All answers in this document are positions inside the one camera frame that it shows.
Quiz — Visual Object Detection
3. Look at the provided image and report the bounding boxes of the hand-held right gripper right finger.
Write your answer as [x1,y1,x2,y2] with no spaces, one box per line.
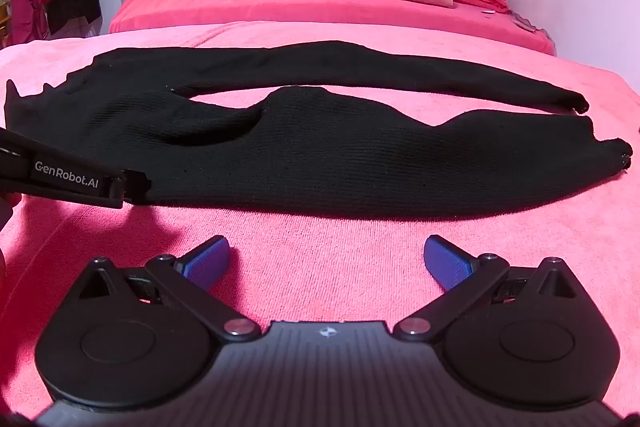
[392,234,582,342]

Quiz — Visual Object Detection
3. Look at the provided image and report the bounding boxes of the bed with pink sheet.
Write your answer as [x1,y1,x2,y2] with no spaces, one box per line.
[108,0,557,57]

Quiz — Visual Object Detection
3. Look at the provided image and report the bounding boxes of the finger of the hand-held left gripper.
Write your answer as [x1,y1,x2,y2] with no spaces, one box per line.
[123,169,153,206]

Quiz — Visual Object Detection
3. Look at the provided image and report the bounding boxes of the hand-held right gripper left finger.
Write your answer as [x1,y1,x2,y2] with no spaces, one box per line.
[75,235,262,342]

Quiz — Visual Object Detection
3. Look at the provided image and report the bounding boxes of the black knit pants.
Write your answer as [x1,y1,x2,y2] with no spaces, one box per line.
[4,40,634,224]

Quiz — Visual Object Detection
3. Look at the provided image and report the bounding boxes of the bed with pink blanket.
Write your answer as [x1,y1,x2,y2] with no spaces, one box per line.
[0,21,640,423]

